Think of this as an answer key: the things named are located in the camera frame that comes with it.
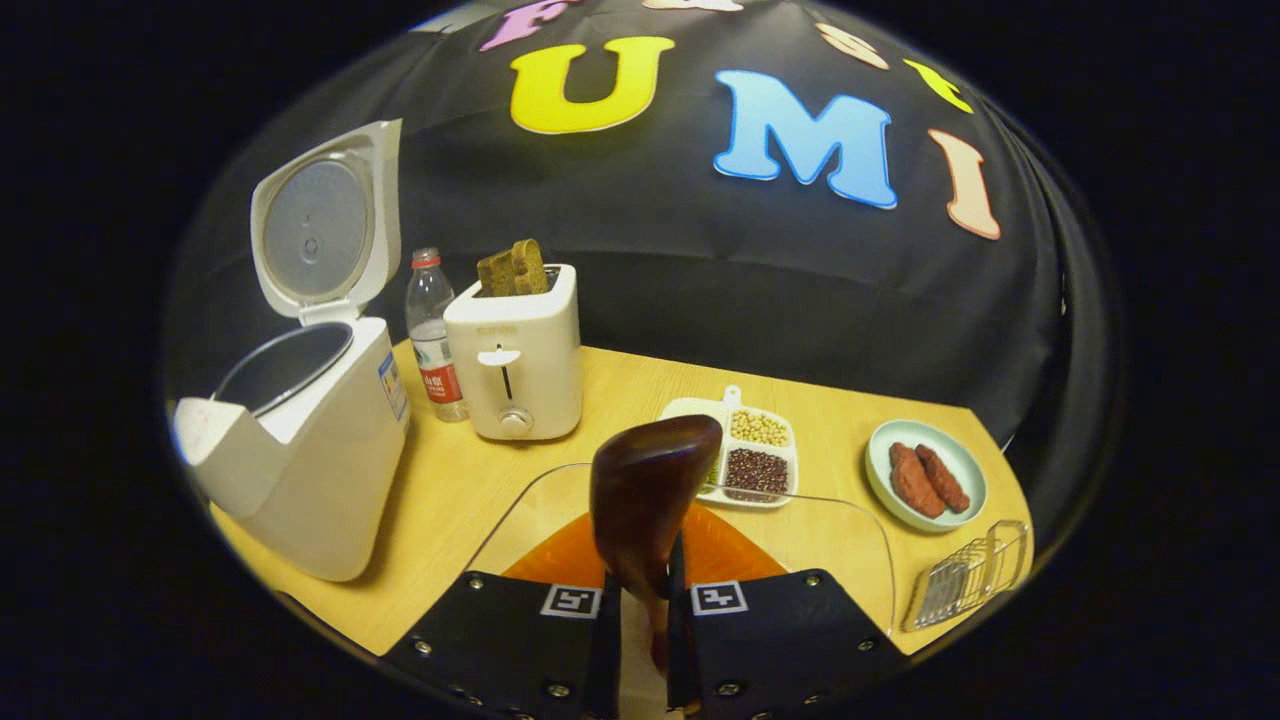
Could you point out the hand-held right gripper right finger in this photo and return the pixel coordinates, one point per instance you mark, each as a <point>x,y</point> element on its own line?
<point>780,650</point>

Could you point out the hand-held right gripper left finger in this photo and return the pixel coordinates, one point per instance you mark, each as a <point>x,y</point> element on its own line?
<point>520,650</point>

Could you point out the dark wooden spoon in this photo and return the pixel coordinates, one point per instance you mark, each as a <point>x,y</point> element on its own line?
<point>645,480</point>

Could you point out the white rice cooker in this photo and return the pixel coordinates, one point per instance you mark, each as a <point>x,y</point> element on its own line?
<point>320,470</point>

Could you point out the white divided grain dish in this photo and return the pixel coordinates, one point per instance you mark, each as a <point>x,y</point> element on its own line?
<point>760,470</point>

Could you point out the red sausage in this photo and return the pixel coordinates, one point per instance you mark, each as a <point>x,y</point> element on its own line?
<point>915,482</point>
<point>943,480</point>

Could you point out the white toaster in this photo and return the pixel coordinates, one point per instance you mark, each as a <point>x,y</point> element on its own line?
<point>545,390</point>

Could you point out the pale green plate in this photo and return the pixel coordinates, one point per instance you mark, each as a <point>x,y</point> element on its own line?
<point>968,462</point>

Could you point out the clear plastic water bottle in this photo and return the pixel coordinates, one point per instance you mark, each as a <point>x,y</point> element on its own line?
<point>432,330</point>

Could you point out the brown toast slice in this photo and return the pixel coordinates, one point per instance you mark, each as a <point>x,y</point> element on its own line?
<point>530,268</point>
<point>496,274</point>

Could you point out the black backdrop cloth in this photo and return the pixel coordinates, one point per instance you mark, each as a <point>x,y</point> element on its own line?
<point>700,280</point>

